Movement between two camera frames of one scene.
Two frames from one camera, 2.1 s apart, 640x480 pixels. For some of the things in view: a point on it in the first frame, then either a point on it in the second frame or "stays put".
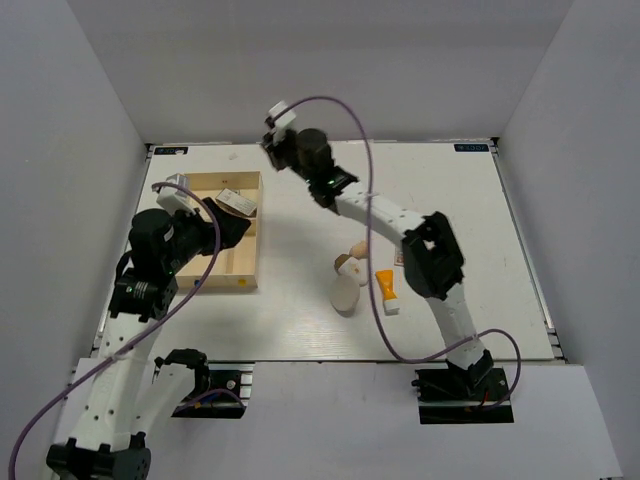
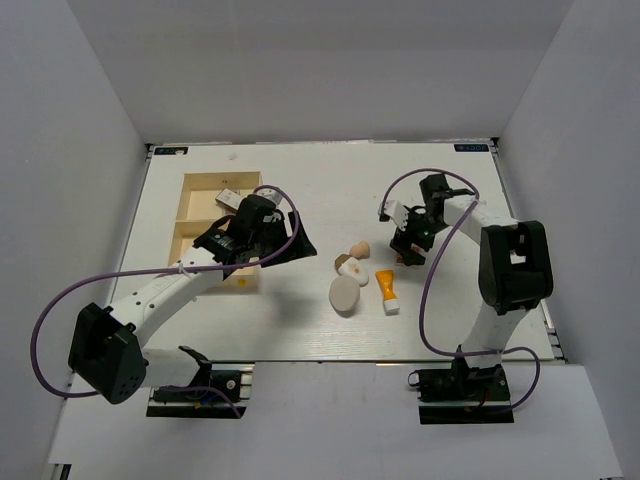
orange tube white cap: [390, 300] stays put
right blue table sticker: [471, 147] stays put
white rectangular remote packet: [236, 201] stays put
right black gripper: [276, 150] → [402, 240]
